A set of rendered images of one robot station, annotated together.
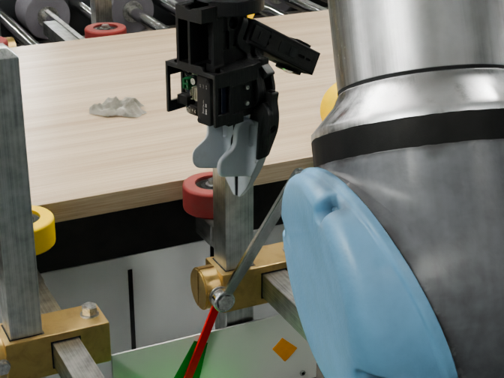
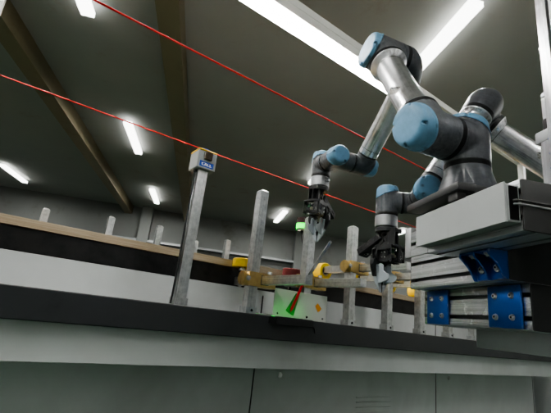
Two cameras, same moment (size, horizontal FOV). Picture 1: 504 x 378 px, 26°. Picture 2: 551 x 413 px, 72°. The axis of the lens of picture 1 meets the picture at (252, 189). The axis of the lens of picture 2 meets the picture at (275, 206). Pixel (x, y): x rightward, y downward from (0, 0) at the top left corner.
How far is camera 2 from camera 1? 93 cm
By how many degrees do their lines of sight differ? 40
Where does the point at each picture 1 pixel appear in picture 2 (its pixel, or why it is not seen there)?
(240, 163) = (320, 229)
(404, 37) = (415, 93)
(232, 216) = (308, 257)
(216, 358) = (301, 301)
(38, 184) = not seen: hidden behind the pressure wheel
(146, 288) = (266, 304)
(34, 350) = (257, 276)
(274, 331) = (316, 299)
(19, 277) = (257, 251)
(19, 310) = (255, 262)
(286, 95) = not seen: hidden behind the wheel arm
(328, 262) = (412, 108)
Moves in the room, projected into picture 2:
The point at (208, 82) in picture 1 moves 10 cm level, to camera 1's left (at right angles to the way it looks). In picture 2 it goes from (317, 201) to (291, 197)
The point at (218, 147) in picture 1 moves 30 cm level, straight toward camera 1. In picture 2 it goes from (312, 228) to (341, 208)
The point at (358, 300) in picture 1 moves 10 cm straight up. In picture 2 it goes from (421, 107) to (421, 72)
